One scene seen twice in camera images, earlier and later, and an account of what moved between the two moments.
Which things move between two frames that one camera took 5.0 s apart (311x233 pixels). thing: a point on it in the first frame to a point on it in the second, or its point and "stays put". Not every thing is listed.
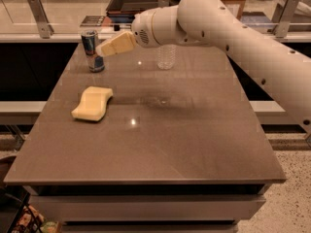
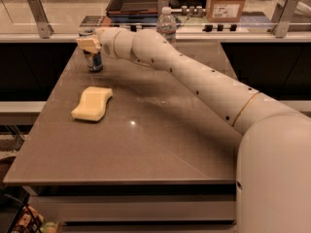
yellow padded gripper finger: x=120 y=43 to x=88 y=44
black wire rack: x=16 y=216 stays put
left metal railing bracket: x=45 y=27 stays put
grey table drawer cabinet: x=149 y=208 stays put
